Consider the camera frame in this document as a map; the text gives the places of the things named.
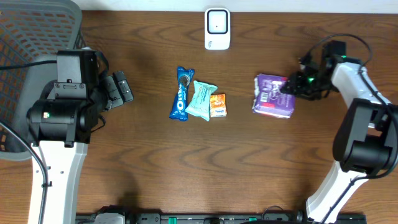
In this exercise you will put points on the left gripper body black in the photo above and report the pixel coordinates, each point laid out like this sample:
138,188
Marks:
109,92

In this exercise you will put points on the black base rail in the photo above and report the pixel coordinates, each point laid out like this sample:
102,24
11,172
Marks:
274,217

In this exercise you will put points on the blue Oreo cookie packet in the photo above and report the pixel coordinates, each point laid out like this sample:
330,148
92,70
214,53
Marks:
184,78

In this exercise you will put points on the red purple snack packet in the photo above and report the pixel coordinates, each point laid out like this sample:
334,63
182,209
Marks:
268,98

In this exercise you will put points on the small orange box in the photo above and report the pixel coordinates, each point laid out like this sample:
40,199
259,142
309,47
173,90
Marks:
218,106

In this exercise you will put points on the grey plastic mesh basket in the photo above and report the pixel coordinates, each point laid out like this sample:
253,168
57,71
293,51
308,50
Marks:
32,32

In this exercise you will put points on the teal wet wipes packet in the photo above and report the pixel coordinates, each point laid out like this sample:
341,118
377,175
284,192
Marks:
200,102

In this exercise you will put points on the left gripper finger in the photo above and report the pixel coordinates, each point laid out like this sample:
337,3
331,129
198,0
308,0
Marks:
114,96
123,86

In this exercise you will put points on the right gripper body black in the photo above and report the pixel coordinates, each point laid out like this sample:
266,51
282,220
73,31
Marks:
311,87

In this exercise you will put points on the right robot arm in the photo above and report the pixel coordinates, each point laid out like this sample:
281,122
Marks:
365,146

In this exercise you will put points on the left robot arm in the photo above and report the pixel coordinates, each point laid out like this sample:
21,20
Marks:
62,128

